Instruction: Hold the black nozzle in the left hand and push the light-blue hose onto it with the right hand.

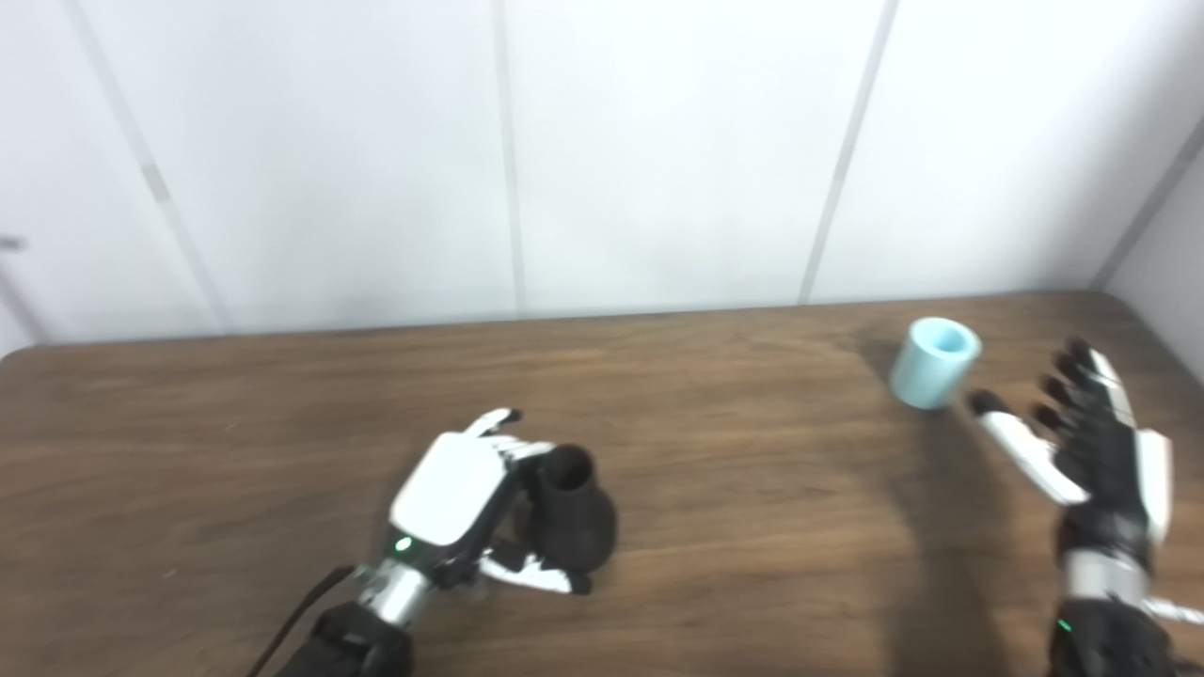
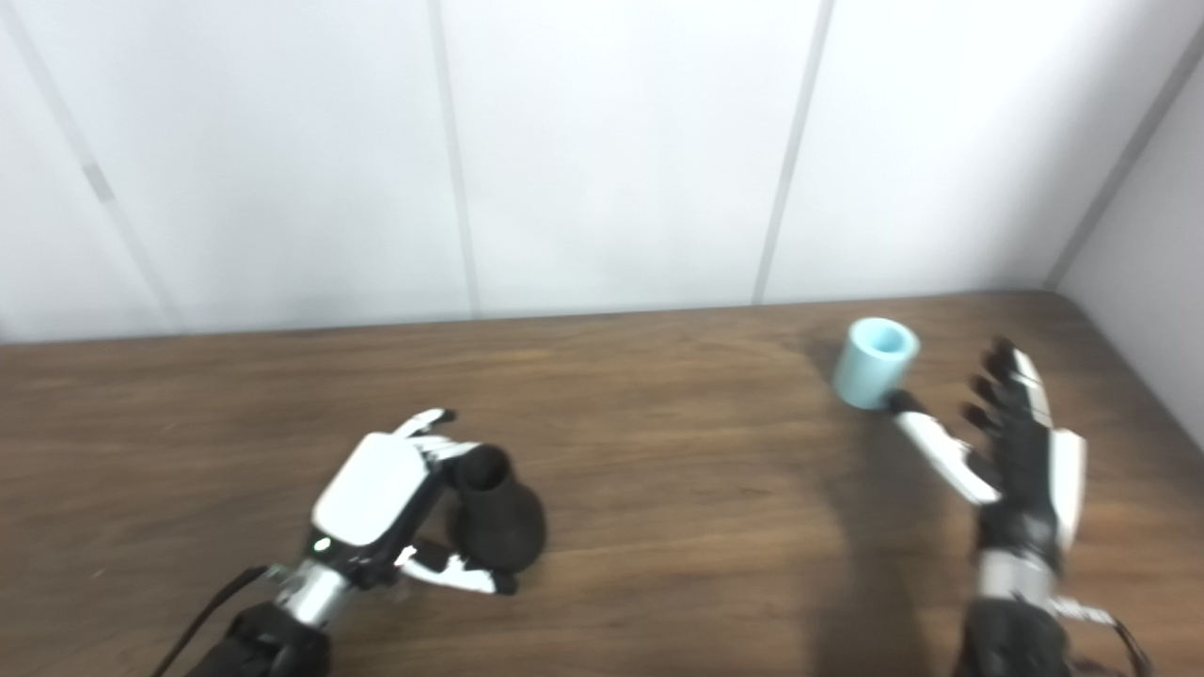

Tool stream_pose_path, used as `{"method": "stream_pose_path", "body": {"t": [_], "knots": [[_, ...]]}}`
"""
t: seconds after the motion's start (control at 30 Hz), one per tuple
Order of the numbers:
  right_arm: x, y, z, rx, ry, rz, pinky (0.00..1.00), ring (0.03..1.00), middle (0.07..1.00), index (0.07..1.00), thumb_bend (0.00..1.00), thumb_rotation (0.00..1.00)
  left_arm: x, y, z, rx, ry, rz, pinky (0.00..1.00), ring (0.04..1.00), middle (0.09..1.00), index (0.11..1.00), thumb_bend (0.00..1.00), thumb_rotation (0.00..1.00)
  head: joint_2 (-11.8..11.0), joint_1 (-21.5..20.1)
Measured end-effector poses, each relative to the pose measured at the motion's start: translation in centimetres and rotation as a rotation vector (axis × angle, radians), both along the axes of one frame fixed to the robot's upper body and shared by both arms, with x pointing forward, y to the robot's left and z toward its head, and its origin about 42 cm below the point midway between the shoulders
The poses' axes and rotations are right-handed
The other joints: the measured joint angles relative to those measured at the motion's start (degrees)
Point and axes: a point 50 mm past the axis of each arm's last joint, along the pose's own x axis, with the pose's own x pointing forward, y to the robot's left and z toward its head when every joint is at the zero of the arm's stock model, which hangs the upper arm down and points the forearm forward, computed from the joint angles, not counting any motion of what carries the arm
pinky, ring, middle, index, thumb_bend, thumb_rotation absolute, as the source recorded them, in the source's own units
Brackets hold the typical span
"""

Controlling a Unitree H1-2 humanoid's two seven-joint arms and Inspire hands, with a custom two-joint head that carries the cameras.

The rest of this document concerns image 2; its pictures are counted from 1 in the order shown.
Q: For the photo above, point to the black flared nozzle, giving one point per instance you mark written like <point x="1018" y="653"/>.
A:
<point x="499" y="527"/>

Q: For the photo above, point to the white and black left hand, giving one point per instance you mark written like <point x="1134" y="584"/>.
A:
<point x="372" y="489"/>

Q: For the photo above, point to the white and black right hand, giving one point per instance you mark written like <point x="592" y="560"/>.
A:
<point x="1025" y="470"/>

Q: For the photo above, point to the black wall panel hinge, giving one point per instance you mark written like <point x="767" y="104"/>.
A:
<point x="98" y="183"/>

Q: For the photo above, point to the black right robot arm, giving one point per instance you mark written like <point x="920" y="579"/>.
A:
<point x="1011" y="625"/>

